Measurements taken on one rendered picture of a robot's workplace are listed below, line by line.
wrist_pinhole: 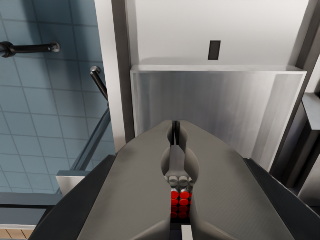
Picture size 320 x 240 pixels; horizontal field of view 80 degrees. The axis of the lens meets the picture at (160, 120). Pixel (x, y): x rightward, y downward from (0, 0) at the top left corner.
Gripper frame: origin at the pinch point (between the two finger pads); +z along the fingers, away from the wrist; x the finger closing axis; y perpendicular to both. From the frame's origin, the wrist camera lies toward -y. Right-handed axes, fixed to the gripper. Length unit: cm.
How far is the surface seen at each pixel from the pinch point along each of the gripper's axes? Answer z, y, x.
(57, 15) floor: 110, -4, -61
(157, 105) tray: 21.4, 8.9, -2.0
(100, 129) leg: 65, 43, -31
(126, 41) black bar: 19.6, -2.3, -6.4
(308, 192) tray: 21, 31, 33
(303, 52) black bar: 20.6, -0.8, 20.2
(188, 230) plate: 9.6, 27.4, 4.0
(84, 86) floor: 110, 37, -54
